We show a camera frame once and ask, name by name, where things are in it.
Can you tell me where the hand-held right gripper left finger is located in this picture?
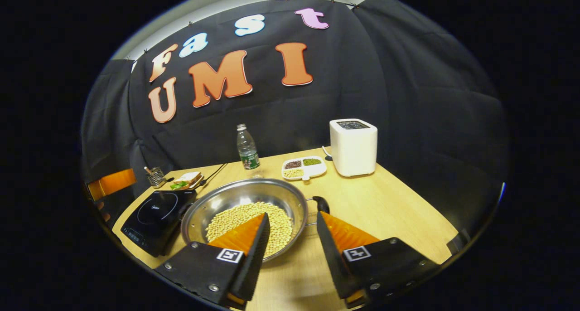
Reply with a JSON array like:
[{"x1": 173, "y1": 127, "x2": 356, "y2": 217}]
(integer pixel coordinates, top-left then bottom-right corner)
[{"x1": 154, "y1": 212, "x2": 271, "y2": 311}]

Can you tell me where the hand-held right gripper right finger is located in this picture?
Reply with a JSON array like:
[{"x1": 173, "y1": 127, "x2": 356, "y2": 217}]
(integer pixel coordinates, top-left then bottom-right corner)
[{"x1": 316, "y1": 211, "x2": 441, "y2": 310}]

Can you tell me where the black induction cooktop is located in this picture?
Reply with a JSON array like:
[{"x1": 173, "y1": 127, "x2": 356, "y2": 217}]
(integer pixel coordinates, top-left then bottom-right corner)
[{"x1": 121, "y1": 190, "x2": 198, "y2": 258}]

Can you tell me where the stainless steel pot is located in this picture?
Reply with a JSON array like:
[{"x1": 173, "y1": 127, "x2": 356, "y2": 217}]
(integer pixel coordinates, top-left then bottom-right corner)
[{"x1": 180, "y1": 178, "x2": 331, "y2": 263}]

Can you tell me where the pile of soybeans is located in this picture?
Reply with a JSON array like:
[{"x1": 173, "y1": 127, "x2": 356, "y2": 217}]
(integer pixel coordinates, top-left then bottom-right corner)
[{"x1": 205, "y1": 201, "x2": 294, "y2": 258}]

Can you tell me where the sandwich on white plate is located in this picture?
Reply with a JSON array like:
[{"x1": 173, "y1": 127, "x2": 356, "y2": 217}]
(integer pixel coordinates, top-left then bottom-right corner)
[{"x1": 169, "y1": 171, "x2": 204, "y2": 190}]

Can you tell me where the white divided bean dish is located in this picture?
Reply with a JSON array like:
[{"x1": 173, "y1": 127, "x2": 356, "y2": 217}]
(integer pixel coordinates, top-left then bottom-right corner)
[{"x1": 281, "y1": 155, "x2": 328, "y2": 182}]

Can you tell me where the white toaster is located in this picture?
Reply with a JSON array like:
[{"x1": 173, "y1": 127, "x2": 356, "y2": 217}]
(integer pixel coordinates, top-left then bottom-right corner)
[{"x1": 329, "y1": 118, "x2": 378, "y2": 178}]

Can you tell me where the clear plastic water bottle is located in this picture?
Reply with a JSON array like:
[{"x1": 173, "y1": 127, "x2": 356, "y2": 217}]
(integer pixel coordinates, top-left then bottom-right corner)
[{"x1": 236, "y1": 123, "x2": 261, "y2": 171}]

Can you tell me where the black backdrop cloth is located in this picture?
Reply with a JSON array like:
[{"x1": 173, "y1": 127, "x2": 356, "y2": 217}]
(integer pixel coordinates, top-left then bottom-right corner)
[{"x1": 81, "y1": 0, "x2": 510, "y2": 239}]

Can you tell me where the wire mesh utensil basket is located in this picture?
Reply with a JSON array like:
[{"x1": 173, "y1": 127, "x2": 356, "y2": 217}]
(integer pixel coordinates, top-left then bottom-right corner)
[{"x1": 144, "y1": 166, "x2": 167, "y2": 188}]

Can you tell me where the black power cable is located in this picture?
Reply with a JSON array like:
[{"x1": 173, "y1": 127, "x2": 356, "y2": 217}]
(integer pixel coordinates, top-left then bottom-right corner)
[{"x1": 201, "y1": 163, "x2": 228, "y2": 185}]

